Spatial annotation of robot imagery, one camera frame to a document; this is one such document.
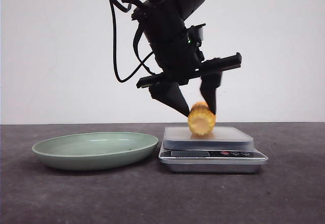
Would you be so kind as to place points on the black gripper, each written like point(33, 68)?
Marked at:
point(181, 59)

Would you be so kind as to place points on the yellow corn cob piece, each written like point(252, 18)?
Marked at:
point(201, 121)

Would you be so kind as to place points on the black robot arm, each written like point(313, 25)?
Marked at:
point(158, 18)

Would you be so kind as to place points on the silver digital kitchen scale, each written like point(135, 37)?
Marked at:
point(225, 150)

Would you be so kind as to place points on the light green plate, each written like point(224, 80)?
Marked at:
point(95, 151)

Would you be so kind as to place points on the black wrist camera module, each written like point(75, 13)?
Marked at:
point(195, 34)

